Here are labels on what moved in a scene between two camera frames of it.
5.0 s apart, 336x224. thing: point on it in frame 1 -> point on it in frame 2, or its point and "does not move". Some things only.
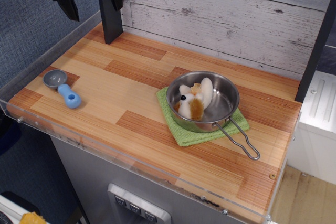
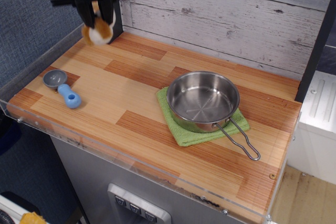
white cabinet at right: x=313 y=151 does not move
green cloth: x=188 y=138 does not move
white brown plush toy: x=195 y=99 -> x=102 y=32
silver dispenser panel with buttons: x=127 y=207 does not move
